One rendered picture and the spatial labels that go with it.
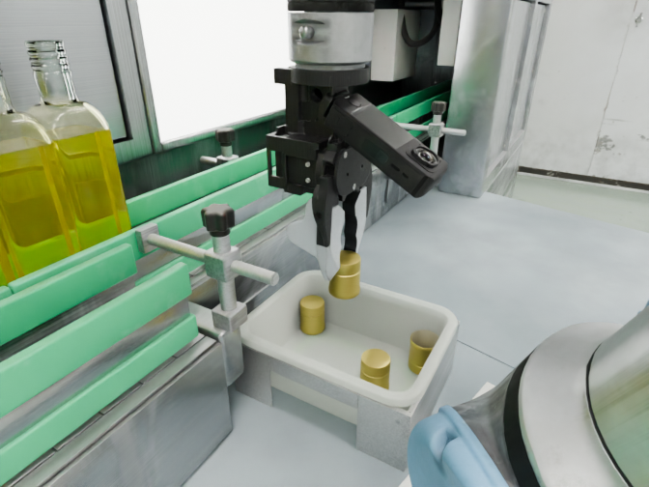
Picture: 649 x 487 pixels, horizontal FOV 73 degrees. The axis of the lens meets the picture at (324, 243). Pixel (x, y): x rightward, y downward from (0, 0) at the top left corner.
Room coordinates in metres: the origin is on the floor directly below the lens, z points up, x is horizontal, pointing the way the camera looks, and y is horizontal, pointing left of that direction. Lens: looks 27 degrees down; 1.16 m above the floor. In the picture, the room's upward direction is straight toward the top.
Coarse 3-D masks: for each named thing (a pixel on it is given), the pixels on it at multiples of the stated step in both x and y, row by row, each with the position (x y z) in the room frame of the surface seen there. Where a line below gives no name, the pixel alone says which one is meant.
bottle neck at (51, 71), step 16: (32, 48) 0.40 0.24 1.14; (48, 48) 0.40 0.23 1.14; (64, 48) 0.42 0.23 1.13; (32, 64) 0.40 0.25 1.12; (48, 64) 0.40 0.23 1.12; (64, 64) 0.41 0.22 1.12; (48, 80) 0.40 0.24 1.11; (64, 80) 0.41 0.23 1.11; (48, 96) 0.40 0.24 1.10; (64, 96) 0.40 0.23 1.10
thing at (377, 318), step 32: (288, 288) 0.49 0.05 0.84; (320, 288) 0.53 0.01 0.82; (256, 320) 0.43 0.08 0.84; (288, 320) 0.48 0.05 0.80; (352, 320) 0.50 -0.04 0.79; (384, 320) 0.47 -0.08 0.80; (416, 320) 0.45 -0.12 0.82; (448, 320) 0.43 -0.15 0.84; (288, 352) 0.37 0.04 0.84; (320, 352) 0.45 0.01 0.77; (352, 352) 0.45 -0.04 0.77; (352, 384) 0.32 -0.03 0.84; (416, 384) 0.32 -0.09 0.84
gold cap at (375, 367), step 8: (368, 352) 0.40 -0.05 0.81; (376, 352) 0.40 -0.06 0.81; (384, 352) 0.40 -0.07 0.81; (368, 360) 0.38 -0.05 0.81; (376, 360) 0.38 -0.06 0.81; (384, 360) 0.38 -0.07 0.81; (360, 368) 0.39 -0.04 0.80; (368, 368) 0.38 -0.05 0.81; (376, 368) 0.37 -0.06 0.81; (384, 368) 0.38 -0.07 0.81; (360, 376) 0.39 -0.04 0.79; (368, 376) 0.38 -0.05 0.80; (376, 376) 0.37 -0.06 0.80; (384, 376) 0.38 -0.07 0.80; (376, 384) 0.37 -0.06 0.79; (384, 384) 0.38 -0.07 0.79
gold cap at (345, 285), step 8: (344, 256) 0.42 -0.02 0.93; (352, 256) 0.42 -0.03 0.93; (344, 264) 0.41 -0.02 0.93; (352, 264) 0.41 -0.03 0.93; (360, 264) 0.42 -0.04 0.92; (336, 272) 0.41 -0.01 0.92; (344, 272) 0.40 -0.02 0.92; (352, 272) 0.41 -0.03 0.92; (336, 280) 0.41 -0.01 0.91; (344, 280) 0.40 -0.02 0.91; (352, 280) 0.41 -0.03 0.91; (328, 288) 0.42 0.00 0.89; (336, 288) 0.41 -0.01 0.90; (344, 288) 0.40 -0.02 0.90; (352, 288) 0.41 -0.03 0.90; (336, 296) 0.41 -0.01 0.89; (344, 296) 0.40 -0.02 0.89; (352, 296) 0.41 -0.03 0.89
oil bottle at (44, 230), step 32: (0, 128) 0.34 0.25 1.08; (32, 128) 0.36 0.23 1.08; (0, 160) 0.33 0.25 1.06; (32, 160) 0.35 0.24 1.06; (0, 192) 0.33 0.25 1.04; (32, 192) 0.34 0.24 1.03; (64, 192) 0.37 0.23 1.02; (0, 224) 0.33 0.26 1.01; (32, 224) 0.34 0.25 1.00; (64, 224) 0.36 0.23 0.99; (32, 256) 0.33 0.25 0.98; (64, 256) 0.35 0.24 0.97
